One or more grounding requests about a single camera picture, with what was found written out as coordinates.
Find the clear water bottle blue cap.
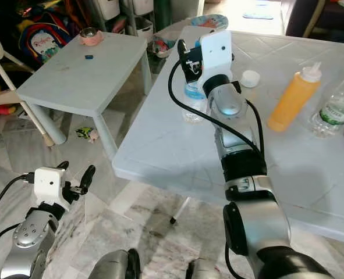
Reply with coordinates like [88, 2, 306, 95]
[182, 73, 208, 124]

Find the colourful baby seat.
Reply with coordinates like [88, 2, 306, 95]
[151, 13, 229, 56]

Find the small green white toy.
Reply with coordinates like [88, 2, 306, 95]
[76, 127, 100, 144]

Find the white capped jar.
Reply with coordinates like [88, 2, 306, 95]
[240, 70, 261, 88]

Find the light floor mat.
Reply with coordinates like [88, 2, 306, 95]
[242, 6, 276, 20]

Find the large white plastic table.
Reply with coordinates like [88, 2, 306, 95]
[112, 25, 344, 246]

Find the small white plastic table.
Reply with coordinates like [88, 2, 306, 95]
[16, 32, 152, 160]

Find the white drawer unit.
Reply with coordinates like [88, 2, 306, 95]
[93, 0, 155, 35]

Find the pink cup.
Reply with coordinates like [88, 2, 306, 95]
[80, 27, 104, 47]

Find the orange squeeze bottle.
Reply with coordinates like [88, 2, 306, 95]
[266, 61, 323, 133]

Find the colourful kids backpack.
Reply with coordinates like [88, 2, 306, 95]
[20, 9, 73, 59]

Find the water bottle green label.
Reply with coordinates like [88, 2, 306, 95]
[310, 87, 344, 139]

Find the robot right leg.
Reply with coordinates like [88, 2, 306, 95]
[185, 260, 225, 279]

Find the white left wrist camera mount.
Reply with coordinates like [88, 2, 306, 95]
[33, 167, 71, 210]

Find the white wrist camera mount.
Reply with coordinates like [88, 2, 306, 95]
[33, 167, 71, 210]
[198, 30, 234, 81]

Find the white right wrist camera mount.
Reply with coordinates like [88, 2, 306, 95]
[198, 30, 234, 81]

